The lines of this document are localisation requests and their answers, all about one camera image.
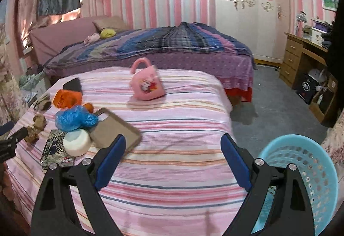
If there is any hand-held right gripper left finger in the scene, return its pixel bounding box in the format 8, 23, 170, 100
31, 134, 127, 236

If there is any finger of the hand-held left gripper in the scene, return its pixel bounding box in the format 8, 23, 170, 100
0, 121, 15, 137
0, 127, 29, 148

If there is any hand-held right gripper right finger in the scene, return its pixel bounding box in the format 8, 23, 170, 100
220, 133, 315, 236

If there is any light blue plastic basket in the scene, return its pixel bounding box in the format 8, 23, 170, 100
252, 134, 339, 236

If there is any brown plush toy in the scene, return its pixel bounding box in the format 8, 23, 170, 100
24, 113, 47, 144

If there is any translucent grey phone case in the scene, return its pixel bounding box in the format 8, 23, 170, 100
89, 108, 142, 151

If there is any dark patterned packet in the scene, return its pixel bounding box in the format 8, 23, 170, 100
40, 129, 76, 170

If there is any white round container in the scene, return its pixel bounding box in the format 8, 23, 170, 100
63, 128, 92, 157

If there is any beige cloth pouch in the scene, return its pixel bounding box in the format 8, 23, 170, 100
33, 92, 53, 112

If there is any floral curtain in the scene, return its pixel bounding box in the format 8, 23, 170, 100
0, 24, 28, 124

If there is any green cloth pile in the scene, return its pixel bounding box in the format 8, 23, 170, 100
18, 64, 52, 97

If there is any blue plastic bag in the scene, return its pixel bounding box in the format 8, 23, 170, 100
55, 105, 100, 132

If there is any pink striped bed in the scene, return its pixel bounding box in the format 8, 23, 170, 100
5, 66, 260, 236

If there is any black power bank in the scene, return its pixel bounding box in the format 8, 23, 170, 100
62, 78, 82, 93

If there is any floral cloth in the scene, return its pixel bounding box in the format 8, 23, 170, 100
320, 107, 344, 164

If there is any mauve padded headboard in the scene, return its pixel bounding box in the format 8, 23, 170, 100
29, 16, 108, 65

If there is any black printed box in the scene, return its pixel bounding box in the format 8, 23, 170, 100
296, 72, 319, 104

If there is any wooden desk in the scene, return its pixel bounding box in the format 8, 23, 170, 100
279, 32, 339, 124

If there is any pink crumpled cloth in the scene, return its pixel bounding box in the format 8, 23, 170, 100
83, 33, 101, 45

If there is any pink window curtain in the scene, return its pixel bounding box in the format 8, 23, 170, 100
15, 0, 108, 47

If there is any yellow plush toy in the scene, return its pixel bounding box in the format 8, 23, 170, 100
100, 28, 117, 39

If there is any plaid purple quilt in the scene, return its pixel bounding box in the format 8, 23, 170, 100
44, 22, 253, 70

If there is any mauve pillow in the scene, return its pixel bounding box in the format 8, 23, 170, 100
92, 16, 130, 33

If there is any white wardrobe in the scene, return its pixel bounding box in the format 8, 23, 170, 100
212, 0, 291, 64

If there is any stack of boxes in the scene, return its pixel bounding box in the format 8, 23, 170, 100
302, 19, 330, 46

